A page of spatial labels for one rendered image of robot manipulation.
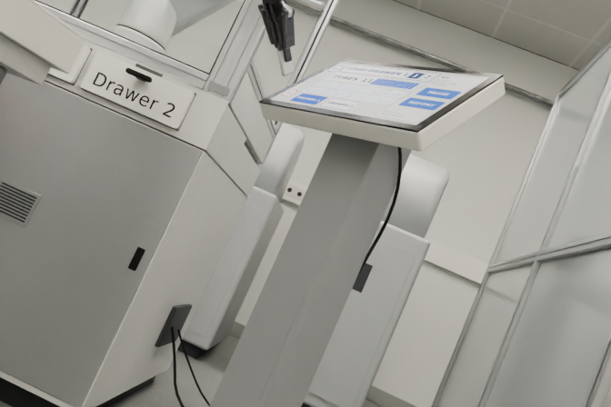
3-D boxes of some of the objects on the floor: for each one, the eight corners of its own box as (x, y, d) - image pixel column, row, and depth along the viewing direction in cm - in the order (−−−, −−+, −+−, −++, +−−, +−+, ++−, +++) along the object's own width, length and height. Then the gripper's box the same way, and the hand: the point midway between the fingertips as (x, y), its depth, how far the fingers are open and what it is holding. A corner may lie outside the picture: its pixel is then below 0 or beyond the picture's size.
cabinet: (71, 441, 166) (209, 151, 176) (-275, 271, 176) (-125, 4, 186) (165, 385, 260) (251, 198, 270) (-64, 275, 270) (27, 99, 280)
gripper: (298, -26, 150) (315, 74, 162) (268, -30, 161) (286, 64, 172) (270, -17, 147) (290, 84, 158) (242, -22, 157) (262, 74, 168)
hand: (285, 60), depth 163 cm, fingers closed
